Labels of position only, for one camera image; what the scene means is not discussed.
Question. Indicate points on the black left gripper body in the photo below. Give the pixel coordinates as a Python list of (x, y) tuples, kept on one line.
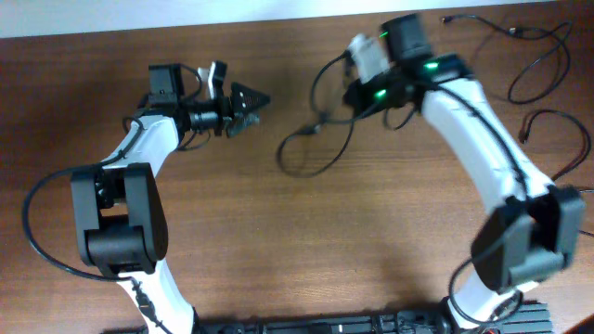
[(225, 109)]

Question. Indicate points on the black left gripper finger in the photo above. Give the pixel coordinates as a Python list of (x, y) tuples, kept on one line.
[(245, 100), (240, 124)]

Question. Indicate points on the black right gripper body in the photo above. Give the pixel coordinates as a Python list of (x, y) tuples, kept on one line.
[(383, 93)]

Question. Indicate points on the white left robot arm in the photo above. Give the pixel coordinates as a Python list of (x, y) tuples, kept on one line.
[(121, 226)]

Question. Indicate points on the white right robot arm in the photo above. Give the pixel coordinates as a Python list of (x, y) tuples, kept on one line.
[(532, 225)]

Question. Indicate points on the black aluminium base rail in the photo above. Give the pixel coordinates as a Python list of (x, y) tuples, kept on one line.
[(371, 322)]

